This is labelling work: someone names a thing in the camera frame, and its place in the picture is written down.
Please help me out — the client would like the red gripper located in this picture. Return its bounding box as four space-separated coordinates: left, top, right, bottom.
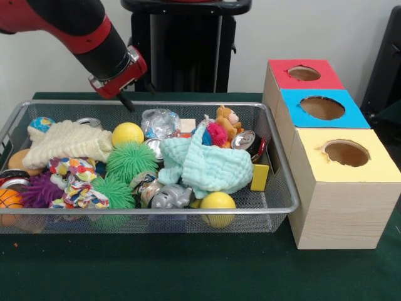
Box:
88 45 156 113

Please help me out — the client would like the shallow mesh bin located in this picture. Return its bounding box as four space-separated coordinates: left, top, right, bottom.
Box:
0 100 301 235

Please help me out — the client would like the wooden box with three holes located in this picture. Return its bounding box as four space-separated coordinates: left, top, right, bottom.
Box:
262 58 401 251

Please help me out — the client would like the yellow tennis ball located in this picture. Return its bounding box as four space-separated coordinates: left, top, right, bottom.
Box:
112 122 145 148

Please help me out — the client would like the green spiky rubber ball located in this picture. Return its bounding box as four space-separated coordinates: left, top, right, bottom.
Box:
105 140 159 184
90 175 136 210

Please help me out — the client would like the mint muslin cloth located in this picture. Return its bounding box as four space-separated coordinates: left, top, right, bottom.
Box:
157 124 254 200

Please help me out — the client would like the colourful patterned cloth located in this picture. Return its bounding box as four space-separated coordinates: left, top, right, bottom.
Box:
48 156 110 210

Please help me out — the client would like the smooth yellow ball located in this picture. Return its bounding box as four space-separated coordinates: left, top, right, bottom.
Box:
199 191 237 229

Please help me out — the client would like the purple spiky rubber ball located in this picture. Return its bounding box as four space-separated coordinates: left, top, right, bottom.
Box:
20 171 65 209

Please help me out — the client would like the small orange basketball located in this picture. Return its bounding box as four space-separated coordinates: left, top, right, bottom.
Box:
0 187 26 226

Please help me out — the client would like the dark green table cloth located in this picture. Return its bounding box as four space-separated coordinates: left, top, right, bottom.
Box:
0 91 401 301
374 100 401 122

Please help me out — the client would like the black stand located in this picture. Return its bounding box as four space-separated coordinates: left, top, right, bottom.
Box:
360 4 401 114

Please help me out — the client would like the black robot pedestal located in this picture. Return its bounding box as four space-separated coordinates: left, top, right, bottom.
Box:
120 0 253 93

